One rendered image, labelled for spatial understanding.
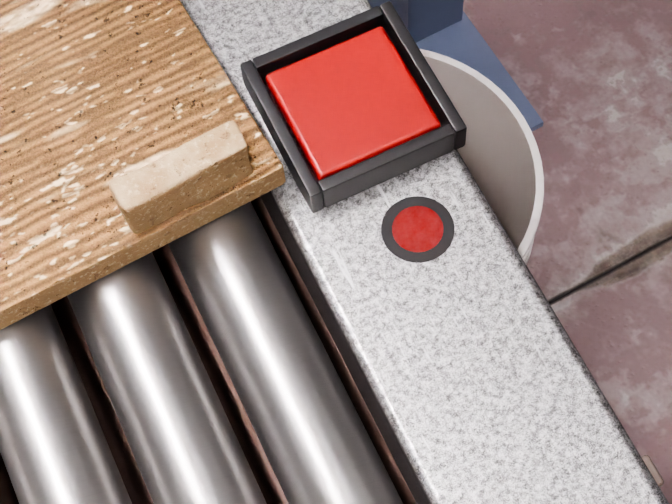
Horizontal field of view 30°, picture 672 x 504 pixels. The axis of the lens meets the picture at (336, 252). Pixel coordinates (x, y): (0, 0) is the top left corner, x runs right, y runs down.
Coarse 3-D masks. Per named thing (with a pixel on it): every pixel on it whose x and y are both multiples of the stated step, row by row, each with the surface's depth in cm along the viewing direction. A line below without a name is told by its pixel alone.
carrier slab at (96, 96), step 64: (0, 0) 58; (64, 0) 58; (128, 0) 58; (0, 64) 57; (64, 64) 56; (128, 64) 56; (192, 64) 56; (0, 128) 55; (64, 128) 55; (128, 128) 55; (192, 128) 55; (256, 128) 55; (0, 192) 54; (64, 192) 54; (256, 192) 54; (0, 256) 53; (64, 256) 52; (128, 256) 53; (0, 320) 52
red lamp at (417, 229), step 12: (396, 216) 55; (408, 216) 55; (420, 216) 55; (432, 216) 55; (396, 228) 55; (408, 228) 54; (420, 228) 54; (432, 228) 54; (396, 240) 54; (408, 240) 54; (420, 240) 54; (432, 240) 54
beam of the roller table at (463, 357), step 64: (192, 0) 60; (256, 0) 60; (320, 0) 60; (384, 192) 55; (448, 192) 55; (320, 256) 54; (384, 256) 54; (448, 256) 54; (512, 256) 54; (384, 320) 53; (448, 320) 53; (512, 320) 53; (384, 384) 52; (448, 384) 51; (512, 384) 51; (576, 384) 51; (448, 448) 50; (512, 448) 50; (576, 448) 50
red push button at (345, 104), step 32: (384, 32) 57; (320, 64) 57; (352, 64) 57; (384, 64) 56; (288, 96) 56; (320, 96) 56; (352, 96) 56; (384, 96) 56; (416, 96) 56; (320, 128) 55; (352, 128) 55; (384, 128) 55; (416, 128) 55; (320, 160) 55; (352, 160) 55
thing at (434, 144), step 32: (320, 32) 57; (352, 32) 57; (256, 64) 56; (288, 64) 57; (416, 64) 56; (256, 96) 56; (448, 128) 55; (288, 160) 55; (384, 160) 54; (416, 160) 55; (320, 192) 54; (352, 192) 55
